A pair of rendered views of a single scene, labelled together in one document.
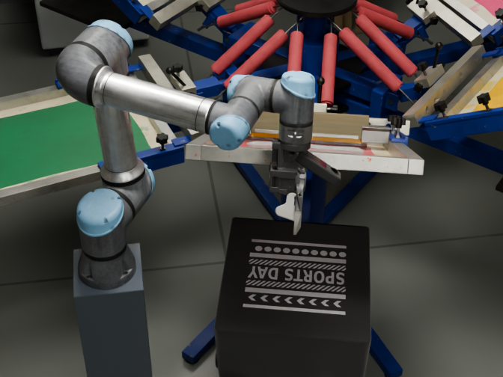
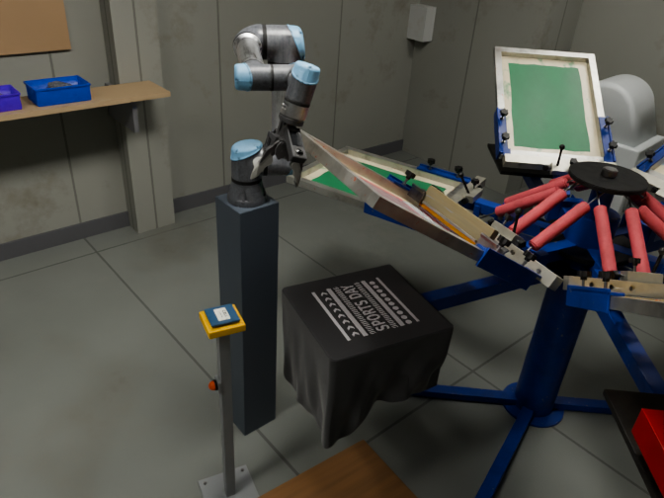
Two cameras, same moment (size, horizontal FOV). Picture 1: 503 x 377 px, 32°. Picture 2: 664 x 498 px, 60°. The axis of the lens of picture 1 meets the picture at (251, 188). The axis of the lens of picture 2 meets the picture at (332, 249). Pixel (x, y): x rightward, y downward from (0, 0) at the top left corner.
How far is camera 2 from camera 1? 1.83 m
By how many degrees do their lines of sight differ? 47
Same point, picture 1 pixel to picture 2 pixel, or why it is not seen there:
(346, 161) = (344, 174)
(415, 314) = not seen: outside the picture
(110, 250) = (236, 175)
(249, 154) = (310, 145)
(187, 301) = not seen: hidden behind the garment
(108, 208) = (245, 146)
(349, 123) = (478, 227)
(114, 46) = (281, 36)
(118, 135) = (275, 107)
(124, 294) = (232, 210)
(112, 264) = (236, 187)
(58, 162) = not seen: hidden behind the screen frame
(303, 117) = (290, 94)
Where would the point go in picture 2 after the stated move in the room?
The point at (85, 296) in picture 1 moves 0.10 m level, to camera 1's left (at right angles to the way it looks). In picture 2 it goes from (218, 200) to (209, 190)
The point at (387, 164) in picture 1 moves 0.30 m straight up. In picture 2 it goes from (360, 188) to (371, 78)
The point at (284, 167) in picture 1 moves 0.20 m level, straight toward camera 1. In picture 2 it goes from (279, 134) to (211, 142)
